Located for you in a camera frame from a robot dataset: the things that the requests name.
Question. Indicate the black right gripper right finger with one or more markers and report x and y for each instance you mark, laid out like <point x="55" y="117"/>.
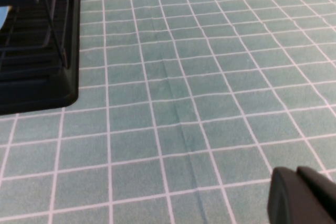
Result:
<point x="319" y="182"/>

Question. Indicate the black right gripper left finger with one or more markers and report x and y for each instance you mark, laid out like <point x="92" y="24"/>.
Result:
<point x="288" y="200"/>

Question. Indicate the green checkered tablecloth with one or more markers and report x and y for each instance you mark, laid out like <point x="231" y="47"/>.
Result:
<point x="183" y="77"/>

